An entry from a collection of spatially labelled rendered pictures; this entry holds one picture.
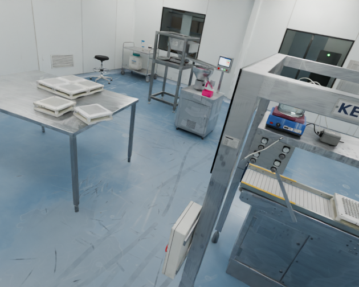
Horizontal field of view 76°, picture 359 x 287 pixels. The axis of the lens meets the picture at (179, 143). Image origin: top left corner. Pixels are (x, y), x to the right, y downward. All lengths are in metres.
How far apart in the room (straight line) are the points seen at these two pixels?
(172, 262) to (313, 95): 0.72
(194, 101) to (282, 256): 2.74
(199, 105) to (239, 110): 3.26
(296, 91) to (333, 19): 5.73
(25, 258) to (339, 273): 2.24
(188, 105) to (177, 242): 3.31
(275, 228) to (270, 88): 1.29
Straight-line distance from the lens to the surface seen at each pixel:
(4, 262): 2.34
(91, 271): 2.14
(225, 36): 6.65
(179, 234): 0.85
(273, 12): 6.44
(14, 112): 2.38
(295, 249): 1.90
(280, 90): 0.66
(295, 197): 1.74
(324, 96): 0.66
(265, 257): 2.01
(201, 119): 3.98
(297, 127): 1.41
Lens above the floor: 1.81
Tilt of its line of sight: 28 degrees down
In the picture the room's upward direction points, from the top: 11 degrees clockwise
